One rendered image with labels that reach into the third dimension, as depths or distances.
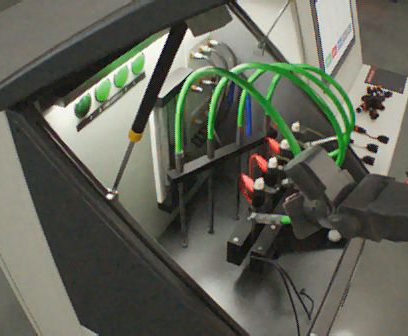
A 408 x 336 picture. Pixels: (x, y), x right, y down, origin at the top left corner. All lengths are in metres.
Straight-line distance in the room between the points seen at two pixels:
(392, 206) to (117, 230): 0.43
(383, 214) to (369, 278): 1.84
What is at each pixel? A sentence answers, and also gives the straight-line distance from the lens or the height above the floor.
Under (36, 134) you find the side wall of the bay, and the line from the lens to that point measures 0.77.
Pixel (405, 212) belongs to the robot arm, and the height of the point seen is 1.47.
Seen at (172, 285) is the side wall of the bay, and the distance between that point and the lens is 0.80.
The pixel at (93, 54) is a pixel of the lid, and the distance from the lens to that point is 0.55.
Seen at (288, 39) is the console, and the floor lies 1.33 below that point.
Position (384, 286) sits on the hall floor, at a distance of 2.39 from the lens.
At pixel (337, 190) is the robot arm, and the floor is 1.41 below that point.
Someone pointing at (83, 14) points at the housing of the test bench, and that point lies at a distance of 0.98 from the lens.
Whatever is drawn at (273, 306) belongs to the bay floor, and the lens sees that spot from 1.21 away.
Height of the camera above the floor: 1.84
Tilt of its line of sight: 40 degrees down
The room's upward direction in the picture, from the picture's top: 1 degrees counter-clockwise
